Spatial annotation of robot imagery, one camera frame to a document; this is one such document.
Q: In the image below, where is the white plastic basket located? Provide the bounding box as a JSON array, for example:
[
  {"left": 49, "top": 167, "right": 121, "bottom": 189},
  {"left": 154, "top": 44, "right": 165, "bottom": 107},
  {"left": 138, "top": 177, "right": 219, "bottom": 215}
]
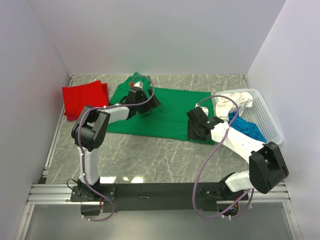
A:
[{"left": 216, "top": 88, "right": 284, "bottom": 145}]

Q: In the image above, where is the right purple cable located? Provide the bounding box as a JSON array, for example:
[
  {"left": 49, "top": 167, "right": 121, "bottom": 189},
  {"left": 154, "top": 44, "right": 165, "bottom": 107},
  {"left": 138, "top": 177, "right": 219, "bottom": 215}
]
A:
[{"left": 193, "top": 96, "right": 255, "bottom": 219}]

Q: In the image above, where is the folded red t shirt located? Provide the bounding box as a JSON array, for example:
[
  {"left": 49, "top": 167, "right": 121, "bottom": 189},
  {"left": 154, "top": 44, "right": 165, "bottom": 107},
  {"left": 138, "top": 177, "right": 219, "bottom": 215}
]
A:
[{"left": 61, "top": 80, "right": 110, "bottom": 117}]

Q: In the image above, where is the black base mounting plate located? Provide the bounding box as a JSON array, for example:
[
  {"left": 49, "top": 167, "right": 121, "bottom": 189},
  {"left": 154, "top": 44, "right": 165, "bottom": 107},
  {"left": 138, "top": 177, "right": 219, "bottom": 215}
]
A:
[{"left": 70, "top": 182, "right": 249, "bottom": 213}]

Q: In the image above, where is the green t shirt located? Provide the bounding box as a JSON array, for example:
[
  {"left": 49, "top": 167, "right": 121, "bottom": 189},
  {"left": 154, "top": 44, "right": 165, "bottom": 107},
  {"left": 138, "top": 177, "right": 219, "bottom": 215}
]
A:
[{"left": 107, "top": 87, "right": 211, "bottom": 144}]

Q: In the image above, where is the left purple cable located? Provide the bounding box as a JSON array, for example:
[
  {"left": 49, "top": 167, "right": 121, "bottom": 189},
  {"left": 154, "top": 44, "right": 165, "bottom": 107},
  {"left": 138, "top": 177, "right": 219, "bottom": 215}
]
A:
[{"left": 77, "top": 74, "right": 156, "bottom": 222}]

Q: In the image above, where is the white crumpled t shirt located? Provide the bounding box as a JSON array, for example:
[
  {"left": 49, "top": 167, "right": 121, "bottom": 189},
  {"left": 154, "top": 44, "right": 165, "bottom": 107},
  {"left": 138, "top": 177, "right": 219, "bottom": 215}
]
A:
[{"left": 215, "top": 92, "right": 253, "bottom": 122}]

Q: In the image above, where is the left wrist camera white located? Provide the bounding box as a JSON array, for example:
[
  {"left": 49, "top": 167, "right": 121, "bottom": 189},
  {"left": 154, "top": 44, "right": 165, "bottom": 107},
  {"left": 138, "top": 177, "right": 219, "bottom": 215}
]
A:
[{"left": 129, "top": 81, "right": 144, "bottom": 89}]

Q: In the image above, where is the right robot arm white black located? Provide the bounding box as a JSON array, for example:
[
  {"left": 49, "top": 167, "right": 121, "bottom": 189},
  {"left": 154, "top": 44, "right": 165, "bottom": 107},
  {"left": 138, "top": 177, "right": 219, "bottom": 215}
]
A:
[{"left": 186, "top": 106, "right": 289, "bottom": 200}]

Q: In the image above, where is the aluminium frame rail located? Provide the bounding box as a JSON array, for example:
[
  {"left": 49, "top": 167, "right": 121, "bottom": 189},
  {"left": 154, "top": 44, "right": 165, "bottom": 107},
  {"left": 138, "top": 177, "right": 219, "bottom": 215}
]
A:
[{"left": 26, "top": 182, "right": 291, "bottom": 205}]

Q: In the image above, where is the blue crumpled t shirt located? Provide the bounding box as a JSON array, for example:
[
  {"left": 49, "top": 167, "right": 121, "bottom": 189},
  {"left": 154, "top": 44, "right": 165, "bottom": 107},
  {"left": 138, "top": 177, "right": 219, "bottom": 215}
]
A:
[{"left": 231, "top": 115, "right": 267, "bottom": 143}]

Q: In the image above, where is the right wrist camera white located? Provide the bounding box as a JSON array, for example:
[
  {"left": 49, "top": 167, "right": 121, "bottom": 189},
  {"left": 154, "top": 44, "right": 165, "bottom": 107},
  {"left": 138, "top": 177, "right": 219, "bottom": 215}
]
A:
[{"left": 195, "top": 104, "right": 209, "bottom": 116}]

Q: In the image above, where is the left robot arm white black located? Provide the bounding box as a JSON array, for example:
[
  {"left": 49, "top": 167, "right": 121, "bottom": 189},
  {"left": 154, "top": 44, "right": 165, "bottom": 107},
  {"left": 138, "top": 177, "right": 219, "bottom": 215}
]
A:
[{"left": 71, "top": 84, "right": 161, "bottom": 201}]

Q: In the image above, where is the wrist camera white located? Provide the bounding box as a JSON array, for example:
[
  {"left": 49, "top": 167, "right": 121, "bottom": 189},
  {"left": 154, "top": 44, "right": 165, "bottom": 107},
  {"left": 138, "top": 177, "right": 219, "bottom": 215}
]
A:
[
  {"left": 129, "top": 81, "right": 144, "bottom": 89},
  {"left": 195, "top": 104, "right": 209, "bottom": 116}
]

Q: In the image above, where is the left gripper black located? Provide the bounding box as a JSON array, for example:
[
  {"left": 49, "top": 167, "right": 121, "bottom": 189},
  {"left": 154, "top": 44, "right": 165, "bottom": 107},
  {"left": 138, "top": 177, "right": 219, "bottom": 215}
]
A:
[{"left": 135, "top": 89, "right": 161, "bottom": 115}]

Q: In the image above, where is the purple cable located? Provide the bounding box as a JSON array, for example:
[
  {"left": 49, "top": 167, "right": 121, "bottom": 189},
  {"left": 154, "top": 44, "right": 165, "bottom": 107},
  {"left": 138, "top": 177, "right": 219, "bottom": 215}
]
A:
[
  {"left": 77, "top": 74, "right": 156, "bottom": 222},
  {"left": 193, "top": 96, "right": 255, "bottom": 219}
]

